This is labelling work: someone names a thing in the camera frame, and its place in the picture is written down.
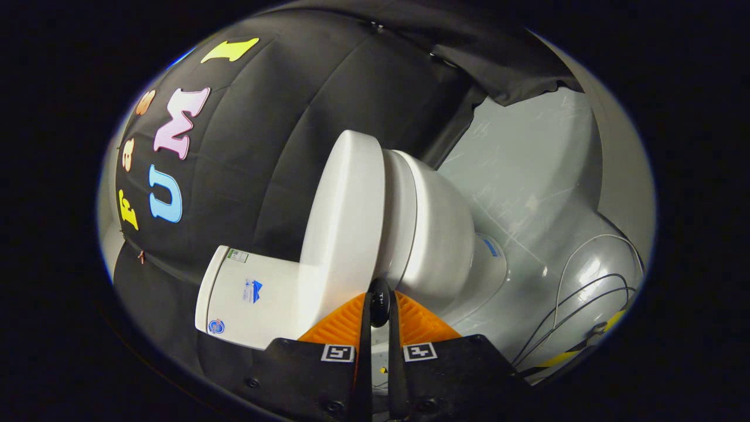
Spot white ceramic toilet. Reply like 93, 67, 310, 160
195, 149, 509, 352

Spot black backdrop cloth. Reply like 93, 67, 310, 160
111, 0, 584, 376

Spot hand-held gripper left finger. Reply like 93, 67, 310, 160
243, 291, 373, 422

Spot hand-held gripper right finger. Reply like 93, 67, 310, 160
387, 290, 528, 422

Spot white toilet lid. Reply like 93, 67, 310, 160
299, 130, 392, 338

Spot thin dark floor cables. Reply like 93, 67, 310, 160
513, 234, 645, 369

